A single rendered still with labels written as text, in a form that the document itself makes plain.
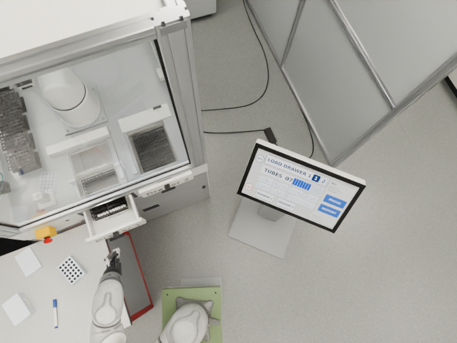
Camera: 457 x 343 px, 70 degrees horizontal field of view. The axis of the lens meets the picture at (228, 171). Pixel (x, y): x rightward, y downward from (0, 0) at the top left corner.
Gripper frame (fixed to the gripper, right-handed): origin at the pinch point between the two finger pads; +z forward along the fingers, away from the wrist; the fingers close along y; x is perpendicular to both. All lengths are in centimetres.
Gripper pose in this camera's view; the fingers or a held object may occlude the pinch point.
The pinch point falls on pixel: (115, 253)
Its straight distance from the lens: 161.8
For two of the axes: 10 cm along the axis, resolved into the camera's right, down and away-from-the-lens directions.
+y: -3.2, -8.8, -3.5
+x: -9.2, 3.8, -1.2
